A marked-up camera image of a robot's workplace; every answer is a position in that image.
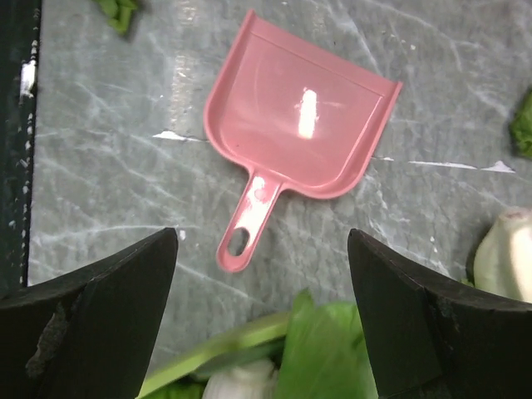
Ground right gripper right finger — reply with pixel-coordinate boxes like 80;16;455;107
347;229;531;399

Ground small napa cabbage on table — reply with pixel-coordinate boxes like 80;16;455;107
461;207;531;303

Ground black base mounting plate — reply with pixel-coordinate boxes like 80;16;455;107
1;1;42;298

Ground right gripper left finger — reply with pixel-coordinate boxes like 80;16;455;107
1;228;179;398

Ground pink dustpan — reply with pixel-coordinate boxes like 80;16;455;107
203;11;402;273

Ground green paper scrap by dustpan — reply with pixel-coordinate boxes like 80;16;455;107
509;87;531;159

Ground long napa cabbage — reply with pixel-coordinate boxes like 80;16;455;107
139;289;378;398

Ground green paper scrap front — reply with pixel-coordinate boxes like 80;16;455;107
95;0;139;35

